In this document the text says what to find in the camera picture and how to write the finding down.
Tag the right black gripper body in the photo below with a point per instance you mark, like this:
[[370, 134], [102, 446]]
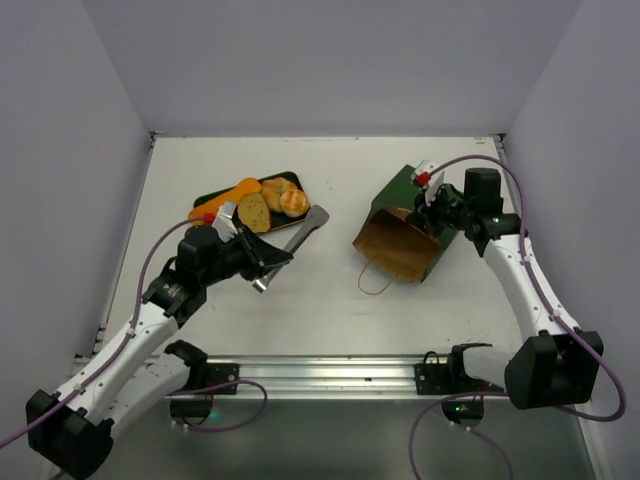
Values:
[[430, 218]]

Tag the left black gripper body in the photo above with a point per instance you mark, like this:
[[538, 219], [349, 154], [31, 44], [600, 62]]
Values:
[[232, 259]]

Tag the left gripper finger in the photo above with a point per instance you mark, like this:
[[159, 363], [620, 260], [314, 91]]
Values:
[[270, 262], [254, 245]]

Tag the sliced toast bread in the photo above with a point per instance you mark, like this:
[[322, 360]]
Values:
[[254, 212]]

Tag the green paper bag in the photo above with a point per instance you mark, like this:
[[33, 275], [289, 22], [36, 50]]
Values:
[[391, 244]]

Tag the round scored bun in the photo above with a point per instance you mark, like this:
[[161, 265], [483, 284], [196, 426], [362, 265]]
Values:
[[294, 203]]

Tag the round flower bread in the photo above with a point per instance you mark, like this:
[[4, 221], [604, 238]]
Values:
[[273, 189]]

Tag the long orange bread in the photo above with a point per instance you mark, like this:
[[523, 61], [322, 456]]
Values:
[[206, 213]]

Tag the metal tongs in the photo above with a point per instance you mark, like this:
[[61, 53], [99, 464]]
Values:
[[315, 219]]

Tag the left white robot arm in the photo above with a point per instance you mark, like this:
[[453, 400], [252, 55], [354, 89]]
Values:
[[74, 427]]

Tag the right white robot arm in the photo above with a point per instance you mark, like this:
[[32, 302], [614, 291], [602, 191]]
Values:
[[554, 365]]

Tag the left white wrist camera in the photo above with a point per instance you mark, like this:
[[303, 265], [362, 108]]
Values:
[[222, 226]]

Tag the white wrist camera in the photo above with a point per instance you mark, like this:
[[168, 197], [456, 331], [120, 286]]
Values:
[[222, 226], [428, 176]]

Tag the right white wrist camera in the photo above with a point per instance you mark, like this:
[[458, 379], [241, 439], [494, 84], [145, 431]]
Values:
[[428, 176]]

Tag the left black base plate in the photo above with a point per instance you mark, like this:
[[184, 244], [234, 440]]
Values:
[[212, 379]]

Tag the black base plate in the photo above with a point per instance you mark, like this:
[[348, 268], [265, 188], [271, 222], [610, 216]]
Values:
[[212, 379], [443, 374]]

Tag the aluminium mounting rail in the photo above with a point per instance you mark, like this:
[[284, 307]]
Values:
[[282, 378]]

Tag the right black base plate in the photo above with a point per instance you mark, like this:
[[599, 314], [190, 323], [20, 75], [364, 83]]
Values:
[[443, 374]]

